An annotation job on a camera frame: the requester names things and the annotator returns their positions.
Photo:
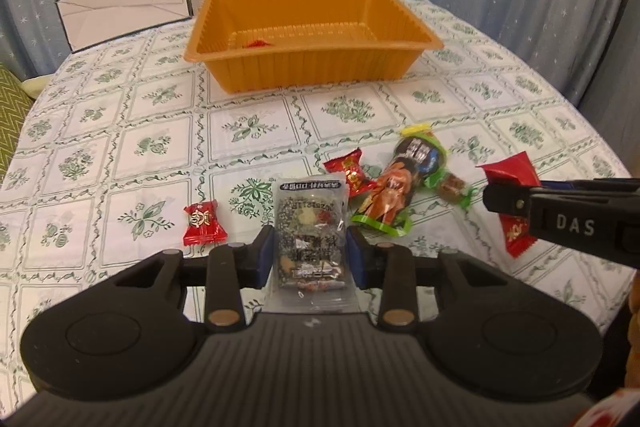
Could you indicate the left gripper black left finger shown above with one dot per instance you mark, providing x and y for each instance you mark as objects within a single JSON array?
[{"x": 230, "y": 268}]

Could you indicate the small green candy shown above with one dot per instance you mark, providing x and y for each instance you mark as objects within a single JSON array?
[{"x": 450, "y": 187}]

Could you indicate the clear dark snack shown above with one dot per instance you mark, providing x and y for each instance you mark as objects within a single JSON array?
[{"x": 310, "y": 274}]

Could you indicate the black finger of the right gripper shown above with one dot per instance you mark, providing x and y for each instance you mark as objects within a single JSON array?
[{"x": 506, "y": 199}]

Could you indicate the green zigzag cushion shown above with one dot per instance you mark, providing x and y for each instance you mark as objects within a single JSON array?
[{"x": 15, "y": 105}]

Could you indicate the red candy with face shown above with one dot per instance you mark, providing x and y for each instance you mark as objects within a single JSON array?
[{"x": 203, "y": 225}]

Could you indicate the orange plastic tray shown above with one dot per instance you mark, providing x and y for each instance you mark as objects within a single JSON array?
[{"x": 313, "y": 42}]

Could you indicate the white flat cardboard box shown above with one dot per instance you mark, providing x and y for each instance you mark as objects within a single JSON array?
[{"x": 87, "y": 23}]

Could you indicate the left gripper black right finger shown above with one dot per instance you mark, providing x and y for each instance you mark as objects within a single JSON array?
[{"x": 389, "y": 267}]

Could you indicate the large red snack packet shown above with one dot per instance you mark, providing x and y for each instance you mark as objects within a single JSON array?
[{"x": 509, "y": 182}]

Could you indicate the green long snack packet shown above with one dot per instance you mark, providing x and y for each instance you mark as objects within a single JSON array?
[{"x": 419, "y": 160}]

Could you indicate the person's hand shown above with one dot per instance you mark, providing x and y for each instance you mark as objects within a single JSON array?
[{"x": 615, "y": 385}]

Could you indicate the small red candy packet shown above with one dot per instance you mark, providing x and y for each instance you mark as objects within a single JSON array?
[{"x": 258, "y": 43}]

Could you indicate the light green sofa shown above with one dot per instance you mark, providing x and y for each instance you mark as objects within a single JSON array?
[{"x": 34, "y": 86}]

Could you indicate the red twisted candy packet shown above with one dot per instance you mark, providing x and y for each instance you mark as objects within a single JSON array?
[{"x": 349, "y": 164}]

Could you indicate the floral tablecloth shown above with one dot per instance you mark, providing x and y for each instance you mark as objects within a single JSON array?
[{"x": 128, "y": 134}]

